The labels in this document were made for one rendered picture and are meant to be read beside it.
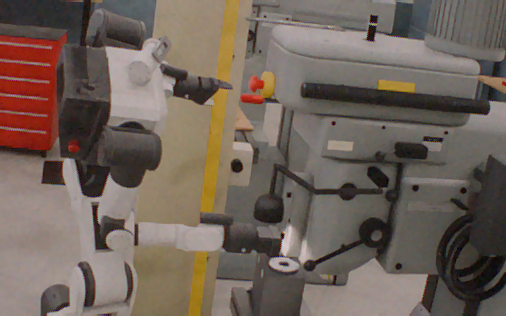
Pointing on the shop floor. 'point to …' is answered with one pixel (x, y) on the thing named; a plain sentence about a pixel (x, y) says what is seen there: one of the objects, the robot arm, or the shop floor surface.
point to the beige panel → (191, 154)
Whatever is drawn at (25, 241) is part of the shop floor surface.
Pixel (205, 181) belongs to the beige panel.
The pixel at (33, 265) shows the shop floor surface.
